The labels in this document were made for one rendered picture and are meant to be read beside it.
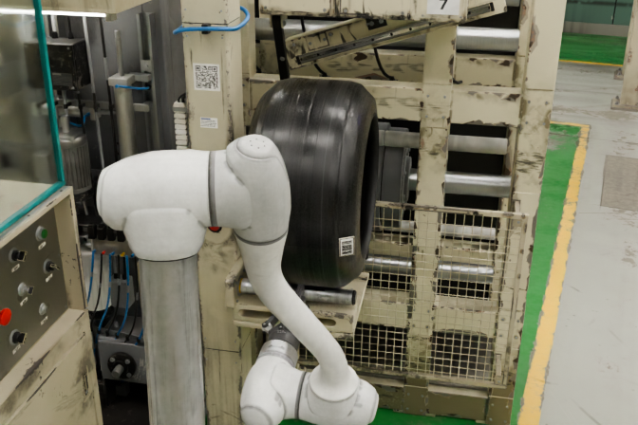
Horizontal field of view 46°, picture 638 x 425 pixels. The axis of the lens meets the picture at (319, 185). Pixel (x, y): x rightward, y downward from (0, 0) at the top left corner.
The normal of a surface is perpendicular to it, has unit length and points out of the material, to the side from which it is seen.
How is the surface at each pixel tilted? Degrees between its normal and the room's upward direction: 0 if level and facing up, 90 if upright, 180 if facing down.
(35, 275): 90
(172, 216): 85
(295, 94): 16
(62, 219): 90
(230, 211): 105
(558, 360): 0
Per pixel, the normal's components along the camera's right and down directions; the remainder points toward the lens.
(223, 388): -0.19, 0.38
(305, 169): -0.16, -0.11
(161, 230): 0.09, 0.29
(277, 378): 0.14, -0.81
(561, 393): 0.00, -0.92
